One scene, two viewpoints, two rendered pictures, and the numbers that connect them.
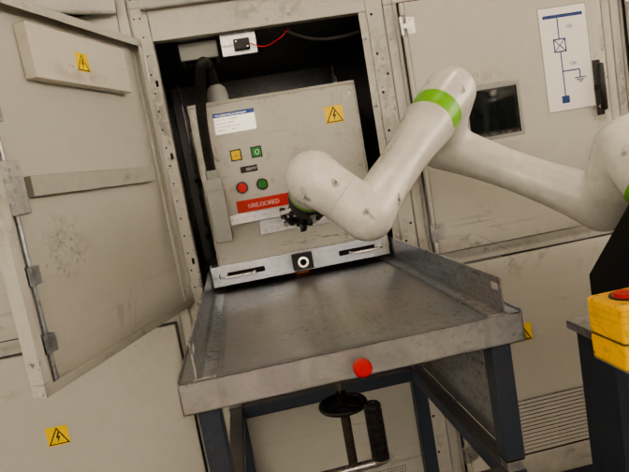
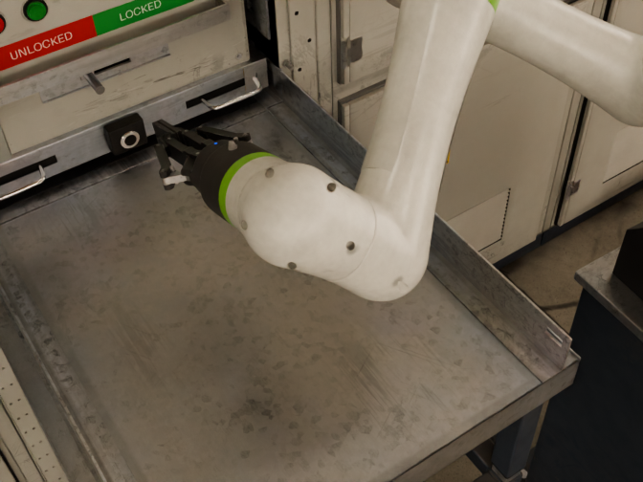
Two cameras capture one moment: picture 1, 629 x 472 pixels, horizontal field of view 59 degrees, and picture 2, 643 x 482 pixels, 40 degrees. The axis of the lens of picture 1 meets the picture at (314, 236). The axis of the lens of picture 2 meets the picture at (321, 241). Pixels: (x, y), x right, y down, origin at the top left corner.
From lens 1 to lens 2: 84 cm
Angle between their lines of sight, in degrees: 45
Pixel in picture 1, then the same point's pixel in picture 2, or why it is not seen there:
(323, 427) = not seen: hidden behind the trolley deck
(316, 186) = (321, 260)
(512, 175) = (533, 46)
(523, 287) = not seen: hidden behind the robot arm
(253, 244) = (28, 122)
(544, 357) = (456, 180)
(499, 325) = (552, 383)
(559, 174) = (603, 52)
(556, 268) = (498, 66)
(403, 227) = (298, 49)
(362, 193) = (393, 251)
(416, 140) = (453, 90)
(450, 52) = not seen: outside the picture
